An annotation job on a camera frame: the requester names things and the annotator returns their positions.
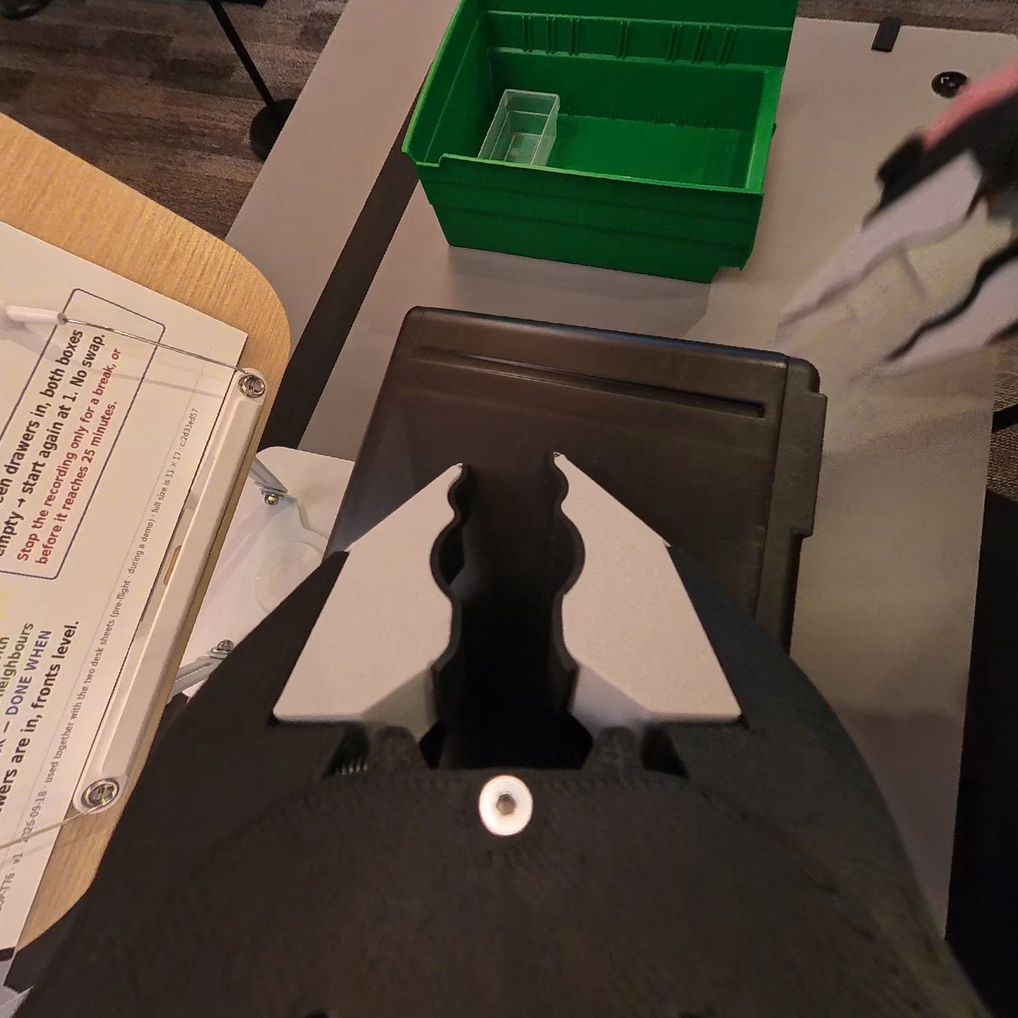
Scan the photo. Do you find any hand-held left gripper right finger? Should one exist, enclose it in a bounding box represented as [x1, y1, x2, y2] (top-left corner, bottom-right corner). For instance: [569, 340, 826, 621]
[549, 452, 744, 726]

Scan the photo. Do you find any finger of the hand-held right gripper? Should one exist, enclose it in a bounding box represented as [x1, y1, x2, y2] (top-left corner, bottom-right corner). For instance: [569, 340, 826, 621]
[887, 239, 1018, 375]
[778, 151, 987, 323]

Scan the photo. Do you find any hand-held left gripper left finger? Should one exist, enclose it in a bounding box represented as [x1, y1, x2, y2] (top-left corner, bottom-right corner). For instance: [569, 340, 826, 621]
[273, 463, 482, 729]

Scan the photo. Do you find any black drawer cabinet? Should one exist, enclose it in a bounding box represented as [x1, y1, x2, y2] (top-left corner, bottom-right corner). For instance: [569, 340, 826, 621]
[326, 306, 828, 661]

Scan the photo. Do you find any green plastic bin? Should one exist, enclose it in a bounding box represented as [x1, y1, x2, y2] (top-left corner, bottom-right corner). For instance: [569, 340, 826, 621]
[401, 0, 800, 283]

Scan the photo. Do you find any small clear plastic drawer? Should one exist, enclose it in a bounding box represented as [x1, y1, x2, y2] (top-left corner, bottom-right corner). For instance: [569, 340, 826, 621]
[479, 89, 560, 168]

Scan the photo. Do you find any person's right hand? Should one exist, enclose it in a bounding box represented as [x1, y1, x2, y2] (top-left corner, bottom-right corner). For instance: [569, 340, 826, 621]
[925, 57, 1018, 148]

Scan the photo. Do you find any white stand base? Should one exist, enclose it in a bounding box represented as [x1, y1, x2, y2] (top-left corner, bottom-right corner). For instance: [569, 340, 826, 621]
[171, 445, 359, 701]

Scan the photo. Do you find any clear acrylic sign holder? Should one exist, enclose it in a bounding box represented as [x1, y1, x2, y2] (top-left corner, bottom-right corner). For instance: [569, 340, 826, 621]
[0, 301, 269, 848]

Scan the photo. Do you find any text instruction sheet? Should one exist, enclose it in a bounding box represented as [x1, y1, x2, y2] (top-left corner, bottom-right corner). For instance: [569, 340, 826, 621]
[0, 221, 249, 955]

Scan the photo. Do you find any black stanchion post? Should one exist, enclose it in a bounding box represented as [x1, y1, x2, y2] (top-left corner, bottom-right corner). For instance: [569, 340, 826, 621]
[208, 0, 299, 160]

